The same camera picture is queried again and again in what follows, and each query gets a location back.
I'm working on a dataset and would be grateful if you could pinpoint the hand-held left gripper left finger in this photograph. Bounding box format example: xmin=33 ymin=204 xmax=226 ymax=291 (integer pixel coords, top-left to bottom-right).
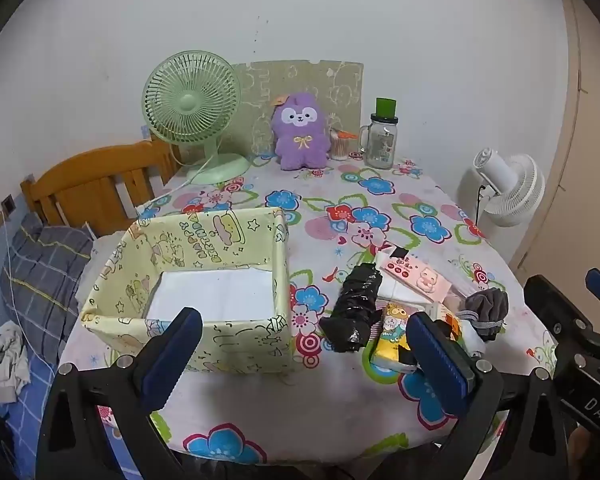
xmin=35 ymin=306 xmax=204 ymax=480

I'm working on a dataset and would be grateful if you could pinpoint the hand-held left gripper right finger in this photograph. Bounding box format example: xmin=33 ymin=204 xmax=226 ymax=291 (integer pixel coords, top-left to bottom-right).
xmin=406 ymin=311 xmax=571 ymax=480

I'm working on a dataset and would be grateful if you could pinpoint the white sock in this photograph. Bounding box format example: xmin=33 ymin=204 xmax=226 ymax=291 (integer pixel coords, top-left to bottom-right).
xmin=455 ymin=320 xmax=501 ymax=358

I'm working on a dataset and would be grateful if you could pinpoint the yellow green cartoon tissue packet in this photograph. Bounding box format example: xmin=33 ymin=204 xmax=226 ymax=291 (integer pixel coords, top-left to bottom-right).
xmin=367 ymin=302 xmax=421 ymax=373

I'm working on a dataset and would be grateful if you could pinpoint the clear plastic packet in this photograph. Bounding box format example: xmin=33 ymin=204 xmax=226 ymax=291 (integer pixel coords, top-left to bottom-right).
xmin=440 ymin=280 xmax=481 ymax=318

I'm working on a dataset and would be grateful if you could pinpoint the grey sock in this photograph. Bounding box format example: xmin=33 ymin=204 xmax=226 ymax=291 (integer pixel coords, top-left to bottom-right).
xmin=457 ymin=287 xmax=510 ymax=343

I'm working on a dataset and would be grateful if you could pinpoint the yellow cartoon fabric storage box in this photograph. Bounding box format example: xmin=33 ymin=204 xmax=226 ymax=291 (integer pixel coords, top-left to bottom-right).
xmin=80 ymin=206 xmax=297 ymax=375

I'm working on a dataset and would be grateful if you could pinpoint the pink cartoon packet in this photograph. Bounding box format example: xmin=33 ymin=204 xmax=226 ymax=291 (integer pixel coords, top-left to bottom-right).
xmin=375 ymin=245 xmax=448 ymax=313

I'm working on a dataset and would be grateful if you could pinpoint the pink tissue packet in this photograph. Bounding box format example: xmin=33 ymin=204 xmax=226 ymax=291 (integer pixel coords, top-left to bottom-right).
xmin=380 ymin=255 xmax=453 ymax=298

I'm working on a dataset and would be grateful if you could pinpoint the black plastic bag roll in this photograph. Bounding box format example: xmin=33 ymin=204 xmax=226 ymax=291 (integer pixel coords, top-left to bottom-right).
xmin=320 ymin=261 xmax=385 ymax=356

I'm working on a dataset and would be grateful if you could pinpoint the floral tablecloth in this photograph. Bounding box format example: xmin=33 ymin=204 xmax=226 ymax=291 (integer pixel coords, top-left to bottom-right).
xmin=60 ymin=152 xmax=561 ymax=466

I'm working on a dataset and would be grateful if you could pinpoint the white fan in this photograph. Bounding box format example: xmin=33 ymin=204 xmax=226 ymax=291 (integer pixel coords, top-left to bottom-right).
xmin=455 ymin=147 xmax=546 ymax=228

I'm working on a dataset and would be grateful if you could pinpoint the grey plaid pillow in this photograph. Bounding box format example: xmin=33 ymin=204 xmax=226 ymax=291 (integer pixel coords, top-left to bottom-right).
xmin=0 ymin=212 xmax=96 ymax=356

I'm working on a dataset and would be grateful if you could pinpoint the beige door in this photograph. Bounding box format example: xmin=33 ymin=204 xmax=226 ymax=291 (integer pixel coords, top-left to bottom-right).
xmin=510 ymin=0 xmax=600 ymax=281

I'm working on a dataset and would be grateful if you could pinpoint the blue grid bed sheet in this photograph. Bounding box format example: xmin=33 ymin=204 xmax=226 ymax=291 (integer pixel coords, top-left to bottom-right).
xmin=0 ymin=345 xmax=61 ymax=480

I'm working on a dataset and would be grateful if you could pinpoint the crumpled white cloth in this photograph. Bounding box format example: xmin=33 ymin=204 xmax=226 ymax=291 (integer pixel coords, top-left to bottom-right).
xmin=0 ymin=321 xmax=31 ymax=405

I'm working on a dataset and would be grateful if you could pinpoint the wooden bed headboard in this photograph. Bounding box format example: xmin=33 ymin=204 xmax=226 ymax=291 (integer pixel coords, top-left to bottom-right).
xmin=20 ymin=139 xmax=181 ymax=238

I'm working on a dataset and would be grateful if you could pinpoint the glass jar mug green lid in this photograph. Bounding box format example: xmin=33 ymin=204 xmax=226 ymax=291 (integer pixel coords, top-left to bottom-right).
xmin=358 ymin=97 xmax=400 ymax=171

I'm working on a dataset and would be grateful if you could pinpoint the purple plush toy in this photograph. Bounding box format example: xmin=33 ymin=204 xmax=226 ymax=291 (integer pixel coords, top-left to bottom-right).
xmin=271 ymin=91 xmax=332 ymax=170

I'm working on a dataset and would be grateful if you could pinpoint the green desk fan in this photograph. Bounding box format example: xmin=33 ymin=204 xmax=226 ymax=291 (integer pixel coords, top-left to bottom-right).
xmin=141 ymin=50 xmax=252 ymax=186

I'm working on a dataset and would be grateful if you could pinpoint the green patterned board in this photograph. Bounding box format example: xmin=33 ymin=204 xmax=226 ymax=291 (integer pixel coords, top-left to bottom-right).
xmin=230 ymin=61 xmax=365 ymax=158

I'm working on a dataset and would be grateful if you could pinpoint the white fan cable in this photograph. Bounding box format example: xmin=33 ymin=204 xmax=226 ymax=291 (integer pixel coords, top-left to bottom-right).
xmin=130 ymin=152 xmax=218 ymax=216

